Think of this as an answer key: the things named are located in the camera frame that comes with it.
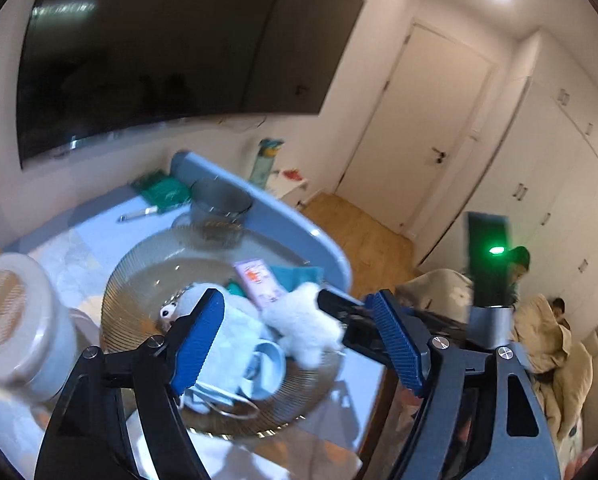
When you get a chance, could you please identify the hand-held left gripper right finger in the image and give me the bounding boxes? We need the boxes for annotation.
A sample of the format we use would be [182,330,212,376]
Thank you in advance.
[364,289,562,480]

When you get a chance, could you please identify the pink card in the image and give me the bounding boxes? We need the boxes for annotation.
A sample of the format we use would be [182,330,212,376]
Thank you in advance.
[233,259,287,311]

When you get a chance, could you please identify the white plush star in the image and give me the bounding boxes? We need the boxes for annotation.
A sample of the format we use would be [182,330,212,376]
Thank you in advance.
[261,282,345,366]

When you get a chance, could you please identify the white wardrobe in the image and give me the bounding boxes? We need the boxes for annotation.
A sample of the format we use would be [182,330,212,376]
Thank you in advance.
[414,30,598,341]

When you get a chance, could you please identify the black television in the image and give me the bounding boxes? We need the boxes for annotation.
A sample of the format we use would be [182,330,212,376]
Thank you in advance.
[16,0,367,171]

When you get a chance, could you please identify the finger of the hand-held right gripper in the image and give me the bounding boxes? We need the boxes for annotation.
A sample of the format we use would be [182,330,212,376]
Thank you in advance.
[316,290,377,330]
[341,325,396,367]

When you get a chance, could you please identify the small panda keychain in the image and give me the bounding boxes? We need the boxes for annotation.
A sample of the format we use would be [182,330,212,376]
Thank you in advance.
[159,285,205,331]

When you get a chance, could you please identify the green packet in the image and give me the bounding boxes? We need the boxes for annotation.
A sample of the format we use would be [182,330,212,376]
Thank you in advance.
[131,170,190,211]

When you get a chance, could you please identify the small silver tool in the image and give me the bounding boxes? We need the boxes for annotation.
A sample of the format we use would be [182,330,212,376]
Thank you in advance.
[119,205,160,222]

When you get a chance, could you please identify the ribbed glass bowl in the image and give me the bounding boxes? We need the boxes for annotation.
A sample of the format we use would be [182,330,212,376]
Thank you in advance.
[100,224,354,438]

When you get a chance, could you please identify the colourful drink bottle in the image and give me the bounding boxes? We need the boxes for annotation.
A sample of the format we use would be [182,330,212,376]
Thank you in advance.
[249,137,285,191]

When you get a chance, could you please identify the grey glass cup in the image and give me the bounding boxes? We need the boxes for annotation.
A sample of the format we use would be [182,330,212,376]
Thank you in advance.
[171,177,254,251]

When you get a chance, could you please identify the white lidded jar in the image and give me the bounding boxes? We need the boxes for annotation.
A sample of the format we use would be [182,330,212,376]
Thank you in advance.
[0,252,80,403]

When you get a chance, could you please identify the blue face mask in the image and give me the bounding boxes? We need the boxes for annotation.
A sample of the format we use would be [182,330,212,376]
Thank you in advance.
[179,305,265,411]

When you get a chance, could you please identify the white door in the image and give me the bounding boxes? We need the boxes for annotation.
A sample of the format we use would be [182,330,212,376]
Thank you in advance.
[336,20,495,236]

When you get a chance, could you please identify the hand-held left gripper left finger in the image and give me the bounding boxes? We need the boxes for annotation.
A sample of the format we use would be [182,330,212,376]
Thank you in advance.
[34,287,227,480]

